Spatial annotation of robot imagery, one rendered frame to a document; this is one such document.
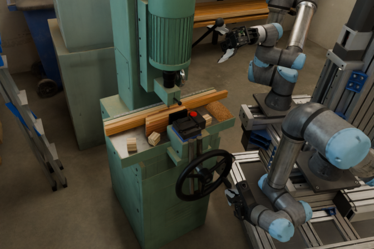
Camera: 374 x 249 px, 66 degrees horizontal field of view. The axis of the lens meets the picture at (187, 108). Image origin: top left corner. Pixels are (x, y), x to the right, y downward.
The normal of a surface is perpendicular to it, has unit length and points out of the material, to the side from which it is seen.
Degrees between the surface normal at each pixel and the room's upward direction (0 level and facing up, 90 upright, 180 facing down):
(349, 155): 85
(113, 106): 0
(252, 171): 0
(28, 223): 0
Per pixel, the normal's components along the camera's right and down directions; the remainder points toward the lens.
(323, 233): 0.07, -0.79
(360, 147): 0.37, 0.52
